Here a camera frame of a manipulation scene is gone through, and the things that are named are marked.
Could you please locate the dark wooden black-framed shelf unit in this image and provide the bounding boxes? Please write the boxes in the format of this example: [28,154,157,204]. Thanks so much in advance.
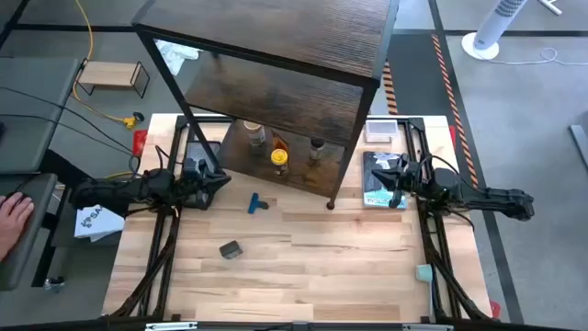
[130,0,401,211]

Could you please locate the white plastic piece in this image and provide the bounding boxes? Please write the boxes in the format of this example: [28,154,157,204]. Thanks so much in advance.
[537,0,564,17]

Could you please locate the pale teal scoop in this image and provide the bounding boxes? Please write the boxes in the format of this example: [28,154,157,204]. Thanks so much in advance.
[415,263,436,318]

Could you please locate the grey desk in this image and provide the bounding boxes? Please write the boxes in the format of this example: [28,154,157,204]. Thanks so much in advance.
[0,57,80,175]
[0,173,59,291]

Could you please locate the teal book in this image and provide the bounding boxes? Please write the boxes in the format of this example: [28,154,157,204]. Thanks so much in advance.
[361,150,409,211]

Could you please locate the yellow cable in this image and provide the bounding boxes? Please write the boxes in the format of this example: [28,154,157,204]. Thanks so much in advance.
[71,0,134,180]

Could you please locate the yellow lid seasoning can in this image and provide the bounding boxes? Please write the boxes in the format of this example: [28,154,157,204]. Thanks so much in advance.
[269,147,290,178]

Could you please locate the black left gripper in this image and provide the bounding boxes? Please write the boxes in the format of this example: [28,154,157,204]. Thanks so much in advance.
[181,161,232,211]

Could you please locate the white paper bag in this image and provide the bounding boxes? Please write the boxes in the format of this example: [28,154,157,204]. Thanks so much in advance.
[73,203,126,244]

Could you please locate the orange taco seasoning packet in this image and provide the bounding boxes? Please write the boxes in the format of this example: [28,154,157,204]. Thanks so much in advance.
[270,131,290,153]

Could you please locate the small dark grey block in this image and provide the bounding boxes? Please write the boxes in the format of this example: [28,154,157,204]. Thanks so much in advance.
[219,239,243,260]

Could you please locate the black cable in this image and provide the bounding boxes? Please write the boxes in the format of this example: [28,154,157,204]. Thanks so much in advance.
[0,113,139,157]
[0,86,139,157]

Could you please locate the white tower fan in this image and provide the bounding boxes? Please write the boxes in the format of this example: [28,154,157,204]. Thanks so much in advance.
[460,0,529,62]

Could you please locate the clear plastic box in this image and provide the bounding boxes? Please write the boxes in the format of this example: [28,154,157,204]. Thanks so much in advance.
[365,119,400,143]

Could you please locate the caster wheel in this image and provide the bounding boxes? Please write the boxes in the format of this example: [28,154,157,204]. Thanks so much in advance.
[43,275,65,294]

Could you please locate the grey metal bar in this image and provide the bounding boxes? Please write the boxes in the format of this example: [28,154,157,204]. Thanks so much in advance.
[568,123,588,171]

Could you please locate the person's hand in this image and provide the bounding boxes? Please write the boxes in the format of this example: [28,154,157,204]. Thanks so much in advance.
[0,191,36,261]

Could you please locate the small wooden riser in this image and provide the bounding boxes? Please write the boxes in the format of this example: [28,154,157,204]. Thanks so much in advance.
[74,58,152,99]

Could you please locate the dark lid green spice jar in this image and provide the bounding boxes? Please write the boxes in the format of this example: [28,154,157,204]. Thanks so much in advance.
[308,137,326,162]

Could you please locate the white cable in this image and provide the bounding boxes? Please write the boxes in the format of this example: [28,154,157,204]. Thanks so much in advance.
[477,46,588,67]

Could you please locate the yellow black plug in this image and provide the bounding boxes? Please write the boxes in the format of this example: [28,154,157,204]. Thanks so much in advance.
[122,111,145,130]

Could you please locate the black table edge rail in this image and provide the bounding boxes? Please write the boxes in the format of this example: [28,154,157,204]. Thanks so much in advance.
[0,314,588,331]

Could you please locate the blue bag clip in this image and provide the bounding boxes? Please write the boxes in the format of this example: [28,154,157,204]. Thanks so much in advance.
[247,191,270,215]

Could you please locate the orange black striped floor tape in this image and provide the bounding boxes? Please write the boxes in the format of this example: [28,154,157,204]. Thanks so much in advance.
[430,34,481,188]
[381,62,400,116]

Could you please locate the tan lid furikake jar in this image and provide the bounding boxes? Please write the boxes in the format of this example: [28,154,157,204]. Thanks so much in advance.
[242,120,266,148]

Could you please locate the white crumpled cloth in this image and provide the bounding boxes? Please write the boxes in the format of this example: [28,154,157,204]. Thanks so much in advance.
[153,39,202,77]

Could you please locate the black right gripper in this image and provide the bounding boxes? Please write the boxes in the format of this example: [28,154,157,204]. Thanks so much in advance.
[370,154,435,209]

